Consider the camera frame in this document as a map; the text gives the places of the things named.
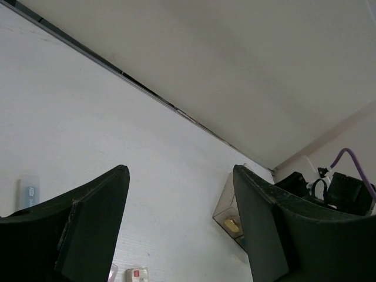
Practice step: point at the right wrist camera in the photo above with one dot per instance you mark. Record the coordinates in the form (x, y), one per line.
(309, 172)

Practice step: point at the purple highlighter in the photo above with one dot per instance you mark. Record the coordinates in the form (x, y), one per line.
(113, 272)

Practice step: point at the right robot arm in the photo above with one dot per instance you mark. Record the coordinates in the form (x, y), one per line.
(343, 193)

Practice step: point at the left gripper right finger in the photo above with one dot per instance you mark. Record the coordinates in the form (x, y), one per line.
(291, 239)

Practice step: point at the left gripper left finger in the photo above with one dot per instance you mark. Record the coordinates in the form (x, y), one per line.
(71, 237)

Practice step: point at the clear three-compartment organizer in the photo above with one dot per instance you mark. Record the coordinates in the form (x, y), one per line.
(226, 213)

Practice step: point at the blue highlighter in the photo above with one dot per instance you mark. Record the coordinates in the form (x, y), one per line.
(29, 191)

